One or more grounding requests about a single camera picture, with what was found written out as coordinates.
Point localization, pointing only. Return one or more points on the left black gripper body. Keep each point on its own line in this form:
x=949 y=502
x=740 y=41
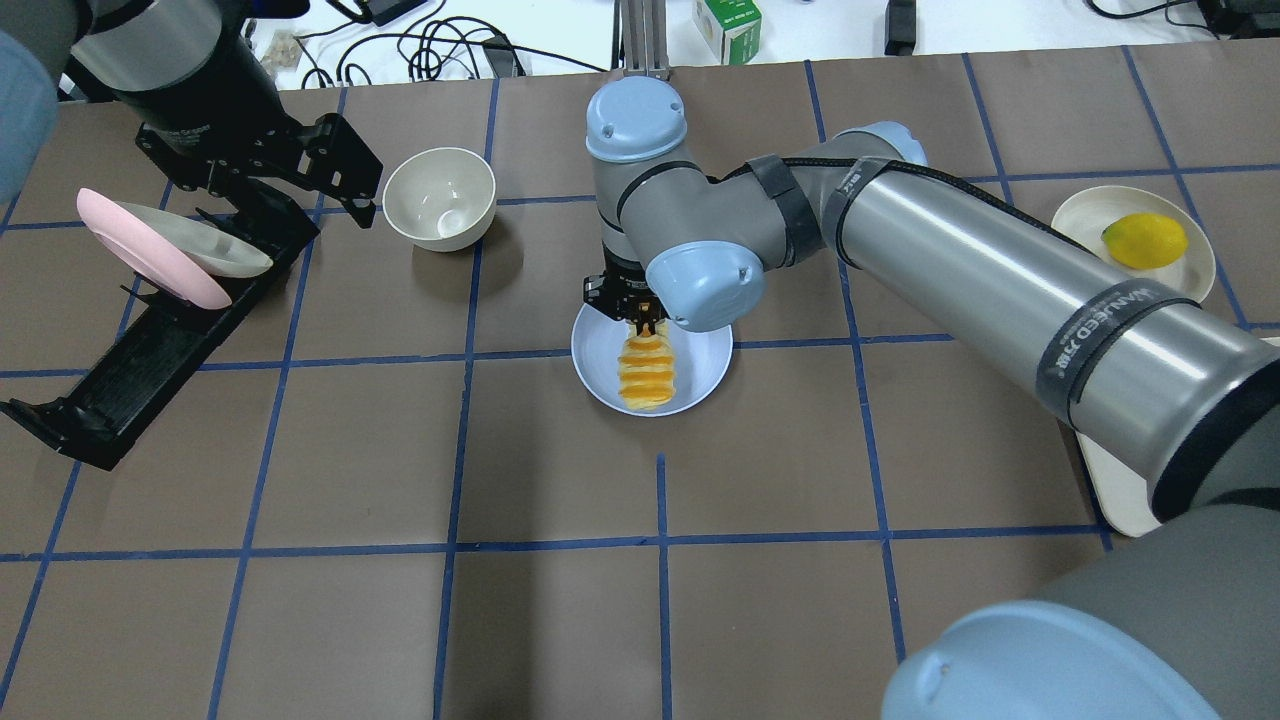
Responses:
x=203 y=113

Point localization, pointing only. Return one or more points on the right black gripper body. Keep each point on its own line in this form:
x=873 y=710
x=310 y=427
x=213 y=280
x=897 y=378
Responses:
x=616 y=293

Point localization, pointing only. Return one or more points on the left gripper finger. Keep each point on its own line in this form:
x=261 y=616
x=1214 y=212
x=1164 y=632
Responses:
x=364 y=212
x=268 y=196

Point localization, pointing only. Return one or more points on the sliced yellow bread loaf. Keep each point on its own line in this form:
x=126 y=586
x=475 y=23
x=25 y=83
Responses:
x=646 y=371

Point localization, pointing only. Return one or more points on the blue plate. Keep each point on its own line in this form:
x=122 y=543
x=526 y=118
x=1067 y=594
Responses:
x=702 y=359

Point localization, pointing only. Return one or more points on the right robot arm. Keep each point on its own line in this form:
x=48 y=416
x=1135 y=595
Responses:
x=1180 y=623

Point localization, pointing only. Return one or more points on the cream plate in rack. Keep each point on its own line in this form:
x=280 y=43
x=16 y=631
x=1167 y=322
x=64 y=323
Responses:
x=217 y=252

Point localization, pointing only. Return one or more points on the pink plate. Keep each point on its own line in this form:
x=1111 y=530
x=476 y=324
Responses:
x=152 y=254

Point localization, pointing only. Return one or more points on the cream plate with lemon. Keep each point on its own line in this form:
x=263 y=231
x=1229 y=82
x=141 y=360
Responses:
x=1086 y=215

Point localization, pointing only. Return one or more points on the cream bowl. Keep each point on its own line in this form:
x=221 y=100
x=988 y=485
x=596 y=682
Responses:
x=443 y=200

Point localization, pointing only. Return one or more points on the black power adapter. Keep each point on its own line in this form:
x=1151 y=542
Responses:
x=384 y=12

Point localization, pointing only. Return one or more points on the green white box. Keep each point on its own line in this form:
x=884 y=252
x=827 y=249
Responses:
x=731 y=29

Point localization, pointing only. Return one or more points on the black dish rack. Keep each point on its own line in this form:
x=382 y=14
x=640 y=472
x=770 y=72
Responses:
x=102 y=417

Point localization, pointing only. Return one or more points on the yellow lemon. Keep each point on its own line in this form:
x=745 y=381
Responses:
x=1145 y=241

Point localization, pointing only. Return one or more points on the cream rectangular tray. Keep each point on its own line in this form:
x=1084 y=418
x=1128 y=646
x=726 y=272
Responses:
x=1134 y=509

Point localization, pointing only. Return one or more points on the aluminium frame post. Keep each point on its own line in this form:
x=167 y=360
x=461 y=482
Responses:
x=640 y=39

